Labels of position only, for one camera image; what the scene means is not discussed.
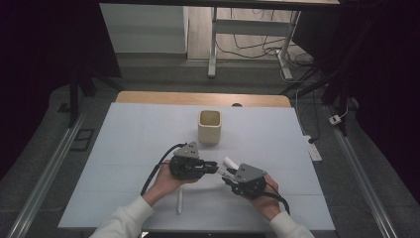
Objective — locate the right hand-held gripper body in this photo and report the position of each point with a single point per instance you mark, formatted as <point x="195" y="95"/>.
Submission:
<point x="249" y="183"/>

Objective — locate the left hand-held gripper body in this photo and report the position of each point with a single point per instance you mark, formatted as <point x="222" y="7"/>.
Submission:
<point x="186" y="167"/>

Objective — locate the short white tube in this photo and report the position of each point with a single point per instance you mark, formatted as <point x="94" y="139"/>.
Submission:
<point x="230" y="162"/>

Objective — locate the beige square pen holder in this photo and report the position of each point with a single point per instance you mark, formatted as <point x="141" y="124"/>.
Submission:
<point x="209" y="130"/>

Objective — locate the white pen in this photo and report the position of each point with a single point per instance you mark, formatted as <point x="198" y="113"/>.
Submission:
<point x="180" y="201"/>

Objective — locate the person's right hand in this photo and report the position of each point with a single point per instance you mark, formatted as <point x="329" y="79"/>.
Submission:
<point x="267" y="201"/>

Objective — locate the person's left hand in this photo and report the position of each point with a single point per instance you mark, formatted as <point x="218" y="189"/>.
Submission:
<point x="165" y="185"/>

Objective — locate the black table grommet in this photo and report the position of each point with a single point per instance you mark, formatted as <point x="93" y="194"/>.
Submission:
<point x="236" y="105"/>

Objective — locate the pale blue table mat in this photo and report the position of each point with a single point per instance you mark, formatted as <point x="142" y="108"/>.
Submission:
<point x="132" y="132"/>

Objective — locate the wooden table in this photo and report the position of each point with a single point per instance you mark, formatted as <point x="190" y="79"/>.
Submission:
<point x="198" y="98"/>

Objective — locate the white power strip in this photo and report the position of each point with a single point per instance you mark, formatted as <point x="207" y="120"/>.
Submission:
<point x="313" y="150"/>

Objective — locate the small white adapter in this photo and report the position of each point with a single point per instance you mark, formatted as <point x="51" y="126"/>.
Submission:
<point x="335" y="119"/>

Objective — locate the black metal stand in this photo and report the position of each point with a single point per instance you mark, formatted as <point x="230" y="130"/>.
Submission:
<point x="74" y="95"/>
<point x="336" y="89"/>

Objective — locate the white cabinet panel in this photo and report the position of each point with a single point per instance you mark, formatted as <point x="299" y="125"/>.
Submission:
<point x="145" y="29"/>

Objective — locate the black floor frame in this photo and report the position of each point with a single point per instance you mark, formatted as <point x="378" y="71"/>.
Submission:
<point x="82" y="140"/>

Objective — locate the metal floor rail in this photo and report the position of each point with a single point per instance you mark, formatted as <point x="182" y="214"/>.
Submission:
<point x="46" y="175"/>
<point x="360" y="178"/>

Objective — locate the white desk frame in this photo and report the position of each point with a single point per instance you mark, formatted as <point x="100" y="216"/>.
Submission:
<point x="244" y="27"/>

